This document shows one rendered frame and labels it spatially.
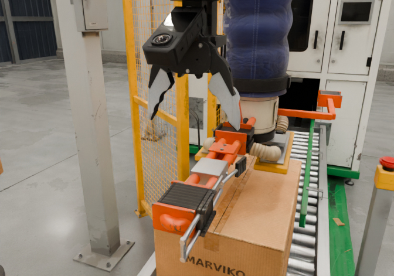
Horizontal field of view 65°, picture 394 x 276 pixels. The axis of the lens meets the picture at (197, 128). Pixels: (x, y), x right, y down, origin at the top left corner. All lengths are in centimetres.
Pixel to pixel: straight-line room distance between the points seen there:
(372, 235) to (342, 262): 99
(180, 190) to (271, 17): 58
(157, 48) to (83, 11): 133
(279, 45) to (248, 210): 52
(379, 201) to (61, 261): 193
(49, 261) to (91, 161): 80
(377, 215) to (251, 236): 63
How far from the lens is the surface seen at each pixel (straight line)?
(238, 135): 79
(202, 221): 51
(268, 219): 101
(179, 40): 39
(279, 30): 95
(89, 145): 193
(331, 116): 109
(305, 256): 157
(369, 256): 153
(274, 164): 96
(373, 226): 145
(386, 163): 132
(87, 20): 171
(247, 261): 96
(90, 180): 205
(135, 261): 229
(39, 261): 248
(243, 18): 94
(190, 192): 54
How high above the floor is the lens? 153
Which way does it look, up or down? 19 degrees down
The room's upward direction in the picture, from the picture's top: straight up
